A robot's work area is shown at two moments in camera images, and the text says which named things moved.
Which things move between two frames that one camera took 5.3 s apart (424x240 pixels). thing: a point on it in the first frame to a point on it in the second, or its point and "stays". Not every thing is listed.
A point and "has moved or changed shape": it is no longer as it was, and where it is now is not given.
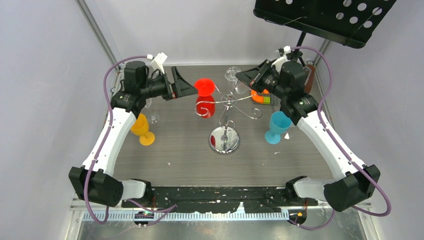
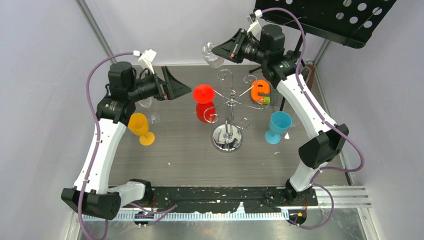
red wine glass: [205, 102] has moved or changed shape
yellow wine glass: [140, 127] stays
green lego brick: [266, 100] stays
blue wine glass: [279, 124] stays
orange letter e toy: [257, 98] stays
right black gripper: [253, 77] to [230, 49]
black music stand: [348, 22] stays
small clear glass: [240, 87] to [213, 60]
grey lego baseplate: [274, 100] stays
